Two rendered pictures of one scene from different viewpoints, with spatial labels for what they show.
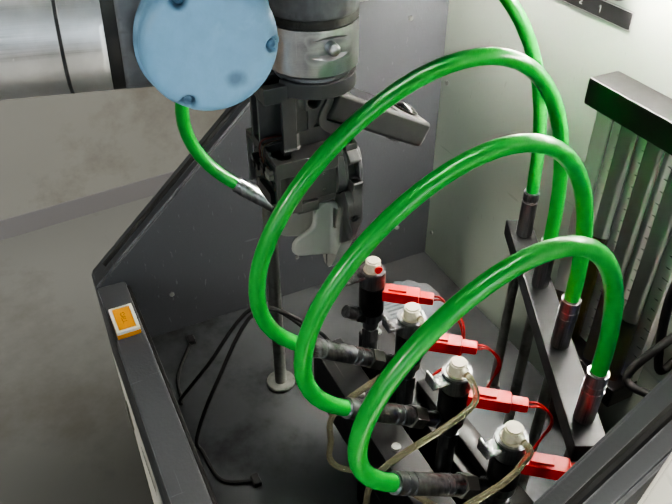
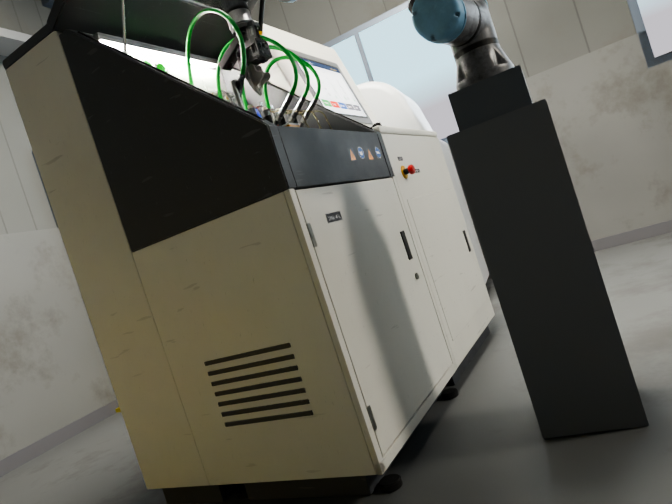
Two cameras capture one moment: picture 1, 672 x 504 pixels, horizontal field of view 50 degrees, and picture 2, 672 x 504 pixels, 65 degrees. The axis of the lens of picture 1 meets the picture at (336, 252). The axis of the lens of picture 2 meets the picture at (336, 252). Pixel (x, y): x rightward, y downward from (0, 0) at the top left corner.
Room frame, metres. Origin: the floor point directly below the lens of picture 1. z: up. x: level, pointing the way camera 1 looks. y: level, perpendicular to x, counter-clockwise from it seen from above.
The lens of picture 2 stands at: (1.45, 1.40, 0.64)
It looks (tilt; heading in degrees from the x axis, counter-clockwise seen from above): 1 degrees down; 235
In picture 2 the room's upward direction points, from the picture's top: 18 degrees counter-clockwise
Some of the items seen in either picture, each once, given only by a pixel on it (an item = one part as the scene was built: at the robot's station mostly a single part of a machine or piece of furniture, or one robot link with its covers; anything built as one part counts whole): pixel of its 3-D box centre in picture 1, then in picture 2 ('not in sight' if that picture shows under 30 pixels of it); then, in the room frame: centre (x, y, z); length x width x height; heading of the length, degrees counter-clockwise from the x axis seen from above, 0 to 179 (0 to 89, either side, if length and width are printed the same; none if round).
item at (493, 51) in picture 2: not in sight; (481, 66); (0.25, 0.57, 0.95); 0.15 x 0.15 x 0.10
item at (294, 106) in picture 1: (306, 134); (250, 45); (0.55, 0.03, 1.30); 0.09 x 0.08 x 0.12; 116
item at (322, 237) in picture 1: (319, 240); (262, 79); (0.54, 0.02, 1.19); 0.06 x 0.03 x 0.09; 116
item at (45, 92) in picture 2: not in sight; (245, 242); (0.47, -0.61, 0.75); 1.40 x 0.28 x 1.50; 26
